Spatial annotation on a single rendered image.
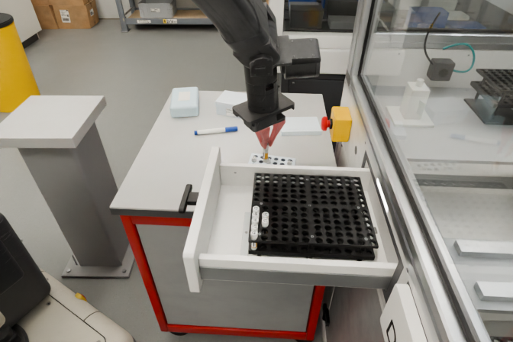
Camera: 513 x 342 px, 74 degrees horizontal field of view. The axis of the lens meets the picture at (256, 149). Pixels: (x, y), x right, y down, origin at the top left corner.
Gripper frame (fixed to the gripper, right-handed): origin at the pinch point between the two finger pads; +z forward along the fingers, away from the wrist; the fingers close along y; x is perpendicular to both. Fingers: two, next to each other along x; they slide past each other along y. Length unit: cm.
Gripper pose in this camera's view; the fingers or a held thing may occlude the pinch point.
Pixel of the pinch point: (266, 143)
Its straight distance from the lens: 69.2
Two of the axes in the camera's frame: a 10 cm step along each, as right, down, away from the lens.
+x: -5.2, -5.1, 6.8
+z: 0.8, 7.7, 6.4
